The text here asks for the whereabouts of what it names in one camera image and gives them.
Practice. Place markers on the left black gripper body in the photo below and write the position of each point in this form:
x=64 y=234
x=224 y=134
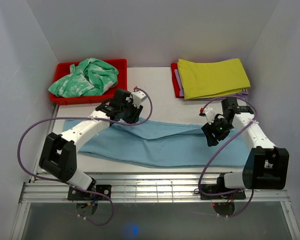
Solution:
x=130 y=112

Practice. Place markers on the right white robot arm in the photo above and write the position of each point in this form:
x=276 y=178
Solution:
x=266 y=166

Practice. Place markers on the red plastic bin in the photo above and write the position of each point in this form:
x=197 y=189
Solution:
x=62 y=69

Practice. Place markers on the light blue trousers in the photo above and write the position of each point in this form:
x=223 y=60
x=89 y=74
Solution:
x=153 y=144

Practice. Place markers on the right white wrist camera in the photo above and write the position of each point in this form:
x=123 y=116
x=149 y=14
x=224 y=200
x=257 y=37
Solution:
x=209 y=113

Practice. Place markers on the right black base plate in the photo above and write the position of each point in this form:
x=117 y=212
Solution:
x=212 y=193

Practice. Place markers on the aluminium rail frame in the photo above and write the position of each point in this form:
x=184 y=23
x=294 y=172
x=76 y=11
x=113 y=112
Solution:
x=150 y=204

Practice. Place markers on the red folded trousers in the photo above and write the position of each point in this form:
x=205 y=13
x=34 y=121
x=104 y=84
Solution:
x=176 y=81

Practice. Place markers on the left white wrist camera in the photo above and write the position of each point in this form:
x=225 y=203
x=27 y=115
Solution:
x=138 y=97

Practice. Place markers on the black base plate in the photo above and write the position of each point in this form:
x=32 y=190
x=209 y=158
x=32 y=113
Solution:
x=212 y=193
x=79 y=195

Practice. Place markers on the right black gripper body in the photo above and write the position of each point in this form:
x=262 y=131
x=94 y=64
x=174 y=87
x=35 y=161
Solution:
x=222 y=128

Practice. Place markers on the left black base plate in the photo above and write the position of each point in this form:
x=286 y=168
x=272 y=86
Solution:
x=79 y=195

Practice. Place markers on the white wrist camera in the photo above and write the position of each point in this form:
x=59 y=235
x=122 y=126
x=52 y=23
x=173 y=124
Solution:
x=138 y=97
x=209 y=113

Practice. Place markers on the lilac folded trousers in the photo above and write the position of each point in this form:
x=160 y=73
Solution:
x=180 y=85

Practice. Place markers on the green white patterned trousers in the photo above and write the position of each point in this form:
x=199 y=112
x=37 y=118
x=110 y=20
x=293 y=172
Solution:
x=91 y=77

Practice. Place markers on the yellow folded trousers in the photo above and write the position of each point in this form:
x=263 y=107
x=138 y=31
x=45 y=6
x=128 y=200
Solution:
x=212 y=77

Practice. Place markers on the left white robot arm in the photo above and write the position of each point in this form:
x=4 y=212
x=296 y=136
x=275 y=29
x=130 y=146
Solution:
x=59 y=153

